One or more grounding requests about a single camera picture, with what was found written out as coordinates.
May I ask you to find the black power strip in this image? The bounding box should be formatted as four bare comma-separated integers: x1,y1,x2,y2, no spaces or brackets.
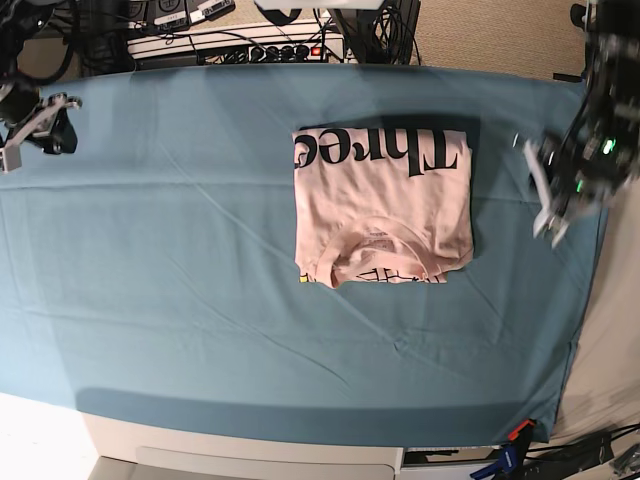
197,42,344,65

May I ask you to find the teal table cloth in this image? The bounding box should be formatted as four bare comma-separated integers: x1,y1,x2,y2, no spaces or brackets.
1,64,607,447

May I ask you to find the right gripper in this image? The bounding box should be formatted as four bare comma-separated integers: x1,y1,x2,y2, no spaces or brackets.
1,93,83,155

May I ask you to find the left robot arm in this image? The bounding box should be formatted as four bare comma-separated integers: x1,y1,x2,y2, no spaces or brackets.
513,1,639,234

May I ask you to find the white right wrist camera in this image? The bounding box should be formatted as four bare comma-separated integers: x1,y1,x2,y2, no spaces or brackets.
0,145,22,174

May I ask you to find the pink T-shirt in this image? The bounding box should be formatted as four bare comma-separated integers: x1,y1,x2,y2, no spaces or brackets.
292,127,474,289

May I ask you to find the blue clamp bottom right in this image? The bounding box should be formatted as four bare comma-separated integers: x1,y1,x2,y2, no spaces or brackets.
470,419,537,480

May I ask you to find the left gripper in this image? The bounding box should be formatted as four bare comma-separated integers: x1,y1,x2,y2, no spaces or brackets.
513,131,625,225

